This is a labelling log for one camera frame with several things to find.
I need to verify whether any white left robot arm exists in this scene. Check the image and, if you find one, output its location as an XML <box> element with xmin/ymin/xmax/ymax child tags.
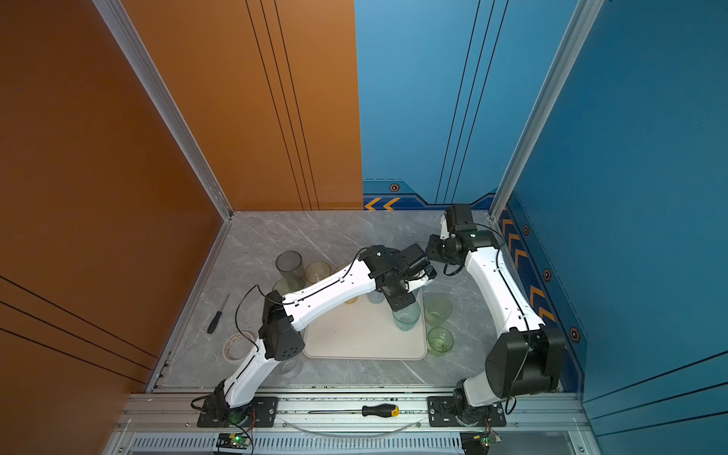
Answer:
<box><xmin>201</xmin><ymin>244</ymin><xmax>437</xmax><ymax>423</ymax></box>

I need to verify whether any black marker pen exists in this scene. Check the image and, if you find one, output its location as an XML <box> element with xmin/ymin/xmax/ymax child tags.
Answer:
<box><xmin>207</xmin><ymin>294</ymin><xmax>231</xmax><ymax>335</ymax></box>

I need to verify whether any pale green glass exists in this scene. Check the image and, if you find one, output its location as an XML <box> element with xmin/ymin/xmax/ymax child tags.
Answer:
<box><xmin>424</xmin><ymin>293</ymin><xmax>453</xmax><ymax>327</ymax></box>

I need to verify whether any left green circuit board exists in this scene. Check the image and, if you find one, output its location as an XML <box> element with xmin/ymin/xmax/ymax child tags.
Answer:
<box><xmin>214</xmin><ymin>432</ymin><xmax>254</xmax><ymax>454</ymax></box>

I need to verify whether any tape roll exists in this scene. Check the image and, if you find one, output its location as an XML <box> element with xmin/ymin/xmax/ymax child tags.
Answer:
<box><xmin>222</xmin><ymin>330</ymin><xmax>256</xmax><ymax>363</ymax></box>

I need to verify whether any grey smoked glass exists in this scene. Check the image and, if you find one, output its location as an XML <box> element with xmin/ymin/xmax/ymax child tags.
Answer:
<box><xmin>275</xmin><ymin>250</ymin><xmax>305</xmax><ymax>280</ymax></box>

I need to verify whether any light blue glass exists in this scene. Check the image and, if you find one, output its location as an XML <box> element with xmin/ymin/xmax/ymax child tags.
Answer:
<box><xmin>367</xmin><ymin>290</ymin><xmax>385</xmax><ymax>304</ymax></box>

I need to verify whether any yellow ribbed glass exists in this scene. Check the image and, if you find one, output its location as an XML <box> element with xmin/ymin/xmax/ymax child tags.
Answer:
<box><xmin>304</xmin><ymin>261</ymin><xmax>332</xmax><ymax>286</ymax></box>

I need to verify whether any green circuit board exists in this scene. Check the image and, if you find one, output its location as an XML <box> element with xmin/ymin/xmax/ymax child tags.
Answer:
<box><xmin>214</xmin><ymin>432</ymin><xmax>254</xmax><ymax>454</ymax></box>
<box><xmin>460</xmin><ymin>432</ymin><xmax>502</xmax><ymax>455</ymax></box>

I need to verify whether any cream rectangular tray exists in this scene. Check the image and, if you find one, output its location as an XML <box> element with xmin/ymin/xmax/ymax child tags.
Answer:
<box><xmin>303</xmin><ymin>295</ymin><xmax>428</xmax><ymax>361</ymax></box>

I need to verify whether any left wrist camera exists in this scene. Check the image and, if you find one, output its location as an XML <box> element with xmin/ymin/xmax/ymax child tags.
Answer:
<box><xmin>408</xmin><ymin>265</ymin><xmax>437</xmax><ymax>292</ymax></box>

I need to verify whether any green short glass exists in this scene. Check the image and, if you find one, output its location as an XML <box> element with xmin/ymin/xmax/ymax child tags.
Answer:
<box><xmin>427</xmin><ymin>326</ymin><xmax>454</xmax><ymax>356</ymax></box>

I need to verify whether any teal glass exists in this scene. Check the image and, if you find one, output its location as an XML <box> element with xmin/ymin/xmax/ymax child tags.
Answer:
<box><xmin>392</xmin><ymin>303</ymin><xmax>421</xmax><ymax>332</ymax></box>

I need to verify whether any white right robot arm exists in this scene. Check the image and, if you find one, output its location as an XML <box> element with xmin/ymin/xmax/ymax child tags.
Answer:
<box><xmin>427</xmin><ymin>204</ymin><xmax>566</xmax><ymax>425</ymax></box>

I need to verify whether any aluminium front rail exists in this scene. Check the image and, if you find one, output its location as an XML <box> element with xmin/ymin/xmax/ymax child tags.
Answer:
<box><xmin>103</xmin><ymin>387</ymin><xmax>600</xmax><ymax>454</ymax></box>

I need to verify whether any clear glass lower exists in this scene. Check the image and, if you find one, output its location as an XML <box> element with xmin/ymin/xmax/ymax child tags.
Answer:
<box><xmin>279</xmin><ymin>358</ymin><xmax>303</xmax><ymax>378</ymax></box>

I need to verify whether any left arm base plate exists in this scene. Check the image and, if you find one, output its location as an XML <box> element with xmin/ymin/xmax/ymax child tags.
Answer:
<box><xmin>191</xmin><ymin>394</ymin><xmax>279</xmax><ymax>430</ymax></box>

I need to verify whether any black yellow screwdriver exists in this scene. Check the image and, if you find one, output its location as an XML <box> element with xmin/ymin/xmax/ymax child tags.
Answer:
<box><xmin>309</xmin><ymin>403</ymin><xmax>400</xmax><ymax>418</ymax></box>

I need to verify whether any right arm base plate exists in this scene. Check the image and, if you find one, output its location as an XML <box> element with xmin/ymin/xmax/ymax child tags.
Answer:
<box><xmin>427</xmin><ymin>395</ymin><xmax>507</xmax><ymax>428</ymax></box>

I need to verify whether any clear cable on rail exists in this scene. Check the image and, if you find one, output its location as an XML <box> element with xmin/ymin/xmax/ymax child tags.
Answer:
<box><xmin>279</xmin><ymin>417</ymin><xmax>425</xmax><ymax>439</ymax></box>

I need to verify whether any right green circuit board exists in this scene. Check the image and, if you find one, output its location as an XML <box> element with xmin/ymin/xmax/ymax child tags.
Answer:
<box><xmin>460</xmin><ymin>432</ymin><xmax>502</xmax><ymax>455</ymax></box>

